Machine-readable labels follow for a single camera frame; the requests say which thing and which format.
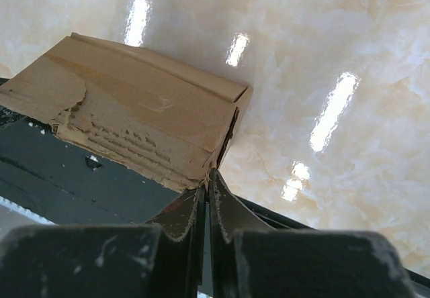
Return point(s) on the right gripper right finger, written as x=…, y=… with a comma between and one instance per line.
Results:
x=244, y=248

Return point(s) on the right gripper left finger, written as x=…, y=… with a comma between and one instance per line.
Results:
x=177, y=269

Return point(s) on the brown cardboard box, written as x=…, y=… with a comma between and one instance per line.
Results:
x=167, y=120

